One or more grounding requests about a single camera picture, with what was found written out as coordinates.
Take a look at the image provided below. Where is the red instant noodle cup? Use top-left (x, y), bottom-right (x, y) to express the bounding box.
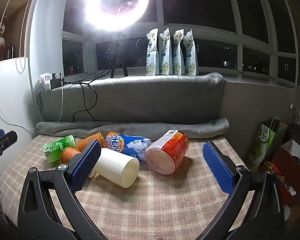
top-left (144, 129), bottom-right (190, 175)

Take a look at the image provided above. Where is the green paper bag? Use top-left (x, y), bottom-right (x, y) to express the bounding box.
top-left (248, 117), bottom-right (288, 172)

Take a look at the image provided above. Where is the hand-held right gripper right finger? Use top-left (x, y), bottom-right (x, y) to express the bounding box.
top-left (197, 141), bottom-right (286, 240)

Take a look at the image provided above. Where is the ring light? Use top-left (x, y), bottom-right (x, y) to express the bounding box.
top-left (84, 0), bottom-right (150, 32)

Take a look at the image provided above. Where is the blue Arctic Ocean can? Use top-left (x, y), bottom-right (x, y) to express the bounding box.
top-left (104, 132), bottom-right (152, 161)

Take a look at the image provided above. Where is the red cardboard box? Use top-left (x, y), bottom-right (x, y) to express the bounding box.
top-left (259, 145), bottom-right (300, 207)

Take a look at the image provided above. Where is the white bead chain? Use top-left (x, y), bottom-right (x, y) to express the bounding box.
top-left (16, 0), bottom-right (38, 74)

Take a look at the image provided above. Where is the orange paper cup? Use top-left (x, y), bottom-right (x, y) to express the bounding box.
top-left (60, 146), bottom-right (82, 166)

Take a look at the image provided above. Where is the white cup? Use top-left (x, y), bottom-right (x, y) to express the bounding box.
top-left (90, 148), bottom-right (140, 188)

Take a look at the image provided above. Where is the black cable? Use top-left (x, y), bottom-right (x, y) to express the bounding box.
top-left (63, 69), bottom-right (111, 122)

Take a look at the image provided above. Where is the beige checked cloth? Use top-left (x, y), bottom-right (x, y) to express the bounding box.
top-left (0, 134), bottom-right (256, 240)

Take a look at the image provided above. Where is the black tripod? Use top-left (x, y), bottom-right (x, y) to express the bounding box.
top-left (110, 30), bottom-right (129, 78)

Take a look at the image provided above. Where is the white green standing pouch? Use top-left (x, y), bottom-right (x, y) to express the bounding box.
top-left (146, 29), bottom-right (160, 77)
top-left (184, 29), bottom-right (199, 76)
top-left (172, 29), bottom-right (186, 76)
top-left (159, 27), bottom-right (171, 76)

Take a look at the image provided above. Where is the orange drink bottle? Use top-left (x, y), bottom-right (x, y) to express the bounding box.
top-left (76, 132), bottom-right (106, 151)

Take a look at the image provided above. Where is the white power strip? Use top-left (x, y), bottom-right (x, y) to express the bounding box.
top-left (39, 72), bottom-right (56, 91)

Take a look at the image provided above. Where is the black power adapter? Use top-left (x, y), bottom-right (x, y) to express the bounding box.
top-left (50, 73), bottom-right (65, 90)

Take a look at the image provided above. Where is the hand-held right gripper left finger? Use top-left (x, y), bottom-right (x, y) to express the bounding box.
top-left (17, 139), bottom-right (108, 240)

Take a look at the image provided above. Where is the green tea bottle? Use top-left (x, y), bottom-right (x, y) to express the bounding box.
top-left (43, 135), bottom-right (77, 164)

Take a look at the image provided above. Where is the grey blanket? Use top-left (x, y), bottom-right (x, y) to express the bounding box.
top-left (34, 72), bottom-right (230, 141)

